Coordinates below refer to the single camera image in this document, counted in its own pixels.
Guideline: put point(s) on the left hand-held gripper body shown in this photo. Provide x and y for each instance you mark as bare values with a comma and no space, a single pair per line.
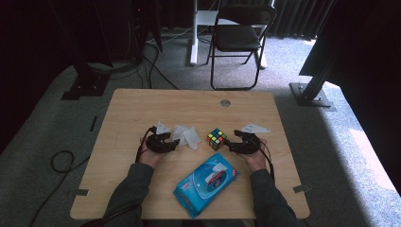
156,145

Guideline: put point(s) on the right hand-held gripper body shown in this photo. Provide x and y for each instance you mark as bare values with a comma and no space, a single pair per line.
250,145

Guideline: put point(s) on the white wet wipe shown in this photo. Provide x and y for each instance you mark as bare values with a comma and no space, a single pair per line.
189,137

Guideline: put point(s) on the multicoloured puzzle cube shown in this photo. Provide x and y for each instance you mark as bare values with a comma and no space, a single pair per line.
216,138

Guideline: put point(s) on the blue wet wipes pack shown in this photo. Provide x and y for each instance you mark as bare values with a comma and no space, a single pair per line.
201,186

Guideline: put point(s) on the person's left hand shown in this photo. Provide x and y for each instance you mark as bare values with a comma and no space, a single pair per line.
149,159

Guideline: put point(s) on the person's right hand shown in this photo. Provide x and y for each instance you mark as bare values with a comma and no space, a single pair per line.
257,162

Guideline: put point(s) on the grey round table grommet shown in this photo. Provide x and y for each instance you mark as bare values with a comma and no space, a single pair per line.
225,103

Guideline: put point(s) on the black floor strip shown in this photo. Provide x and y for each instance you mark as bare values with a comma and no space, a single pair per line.
93,123

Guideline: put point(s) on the black metal stand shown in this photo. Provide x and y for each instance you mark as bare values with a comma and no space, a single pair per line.
310,94
86,85

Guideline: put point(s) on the black folding chair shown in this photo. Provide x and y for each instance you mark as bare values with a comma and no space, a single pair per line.
236,38

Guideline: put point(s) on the dark equipment rack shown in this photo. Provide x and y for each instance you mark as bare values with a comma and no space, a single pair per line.
138,31

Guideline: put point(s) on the dark pleated curtain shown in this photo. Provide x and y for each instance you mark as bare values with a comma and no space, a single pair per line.
293,19

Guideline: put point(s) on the black plain curtain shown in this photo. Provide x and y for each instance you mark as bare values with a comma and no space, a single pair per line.
25,63
362,63

